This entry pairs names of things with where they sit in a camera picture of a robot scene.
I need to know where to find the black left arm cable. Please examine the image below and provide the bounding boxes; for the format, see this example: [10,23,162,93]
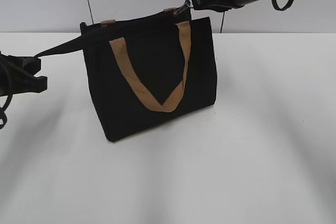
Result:
[0,53,27,130]

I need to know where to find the tan front bag handle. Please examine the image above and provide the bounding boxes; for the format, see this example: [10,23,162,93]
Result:
[109,21,192,113]

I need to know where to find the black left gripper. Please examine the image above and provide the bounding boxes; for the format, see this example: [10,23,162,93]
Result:
[1,54,47,96]

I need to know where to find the silver zipper pull with ring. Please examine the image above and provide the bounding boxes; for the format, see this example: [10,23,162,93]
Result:
[173,0,193,16]

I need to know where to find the black tote bag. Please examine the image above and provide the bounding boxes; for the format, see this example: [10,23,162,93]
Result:
[39,8,217,142]

